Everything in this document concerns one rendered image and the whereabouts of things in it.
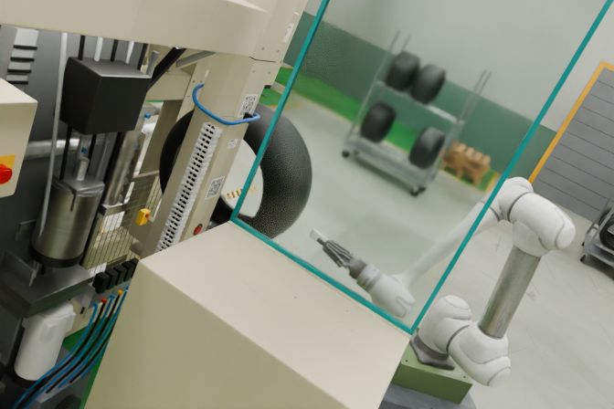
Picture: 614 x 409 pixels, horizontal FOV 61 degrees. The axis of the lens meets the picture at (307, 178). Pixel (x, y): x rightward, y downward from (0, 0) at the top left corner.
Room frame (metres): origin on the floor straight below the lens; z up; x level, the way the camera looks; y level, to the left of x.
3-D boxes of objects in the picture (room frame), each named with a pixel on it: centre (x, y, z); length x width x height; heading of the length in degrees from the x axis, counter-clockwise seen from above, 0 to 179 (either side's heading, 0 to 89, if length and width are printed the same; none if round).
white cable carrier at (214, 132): (1.47, 0.31, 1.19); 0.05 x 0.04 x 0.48; 74
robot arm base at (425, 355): (2.01, -0.78, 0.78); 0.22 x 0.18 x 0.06; 20
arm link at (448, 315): (1.99, -0.79, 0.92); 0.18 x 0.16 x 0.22; 38
